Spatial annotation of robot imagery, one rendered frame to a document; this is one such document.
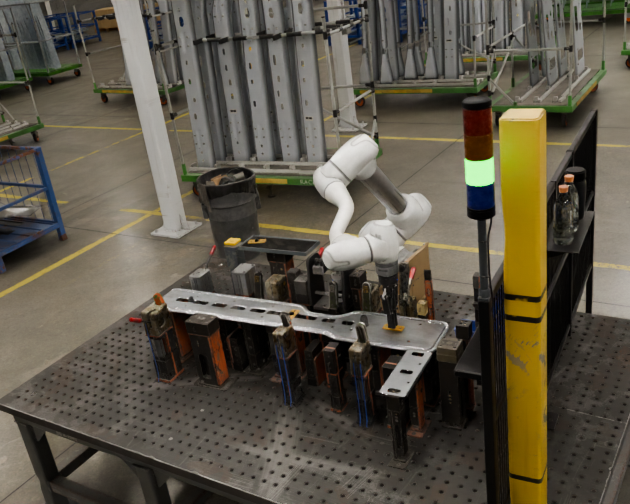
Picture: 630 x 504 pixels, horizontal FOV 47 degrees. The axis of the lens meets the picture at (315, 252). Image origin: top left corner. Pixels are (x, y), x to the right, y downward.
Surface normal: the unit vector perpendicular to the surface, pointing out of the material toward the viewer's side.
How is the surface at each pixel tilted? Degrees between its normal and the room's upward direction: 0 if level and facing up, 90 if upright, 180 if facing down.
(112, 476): 0
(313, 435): 0
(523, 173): 90
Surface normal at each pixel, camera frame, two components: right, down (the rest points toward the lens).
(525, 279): -0.46, 0.42
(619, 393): -0.13, -0.91
